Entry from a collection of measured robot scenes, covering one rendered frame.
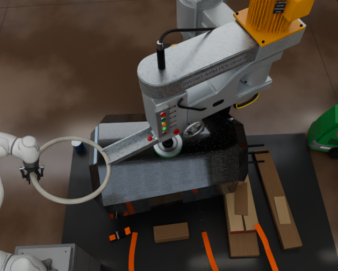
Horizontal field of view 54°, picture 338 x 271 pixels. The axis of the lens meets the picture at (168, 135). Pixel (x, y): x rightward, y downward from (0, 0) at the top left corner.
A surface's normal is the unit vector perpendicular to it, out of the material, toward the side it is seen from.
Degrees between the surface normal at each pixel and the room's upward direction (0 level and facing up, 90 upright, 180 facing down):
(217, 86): 40
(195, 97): 4
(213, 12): 0
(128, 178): 45
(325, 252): 0
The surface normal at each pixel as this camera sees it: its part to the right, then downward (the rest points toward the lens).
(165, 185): 0.05, 0.26
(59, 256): 0.01, -0.55
